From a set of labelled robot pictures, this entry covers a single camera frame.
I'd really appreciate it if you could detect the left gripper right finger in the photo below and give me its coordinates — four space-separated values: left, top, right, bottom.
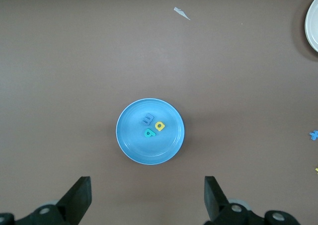
204 176 265 225

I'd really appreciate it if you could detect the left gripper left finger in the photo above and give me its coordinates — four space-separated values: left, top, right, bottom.
13 176 92 225

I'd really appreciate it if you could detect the blue foam letter m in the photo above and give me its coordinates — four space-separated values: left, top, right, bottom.
141 113 155 126

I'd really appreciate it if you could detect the blue plate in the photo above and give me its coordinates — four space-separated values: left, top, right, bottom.
115 98 186 165

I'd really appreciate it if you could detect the brown table cover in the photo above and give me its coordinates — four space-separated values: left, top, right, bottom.
0 0 318 225

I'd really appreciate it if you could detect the small white paper scrap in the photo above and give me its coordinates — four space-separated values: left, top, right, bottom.
173 6 191 21

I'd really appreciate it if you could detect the beige plate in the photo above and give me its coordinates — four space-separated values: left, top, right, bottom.
304 0 318 53

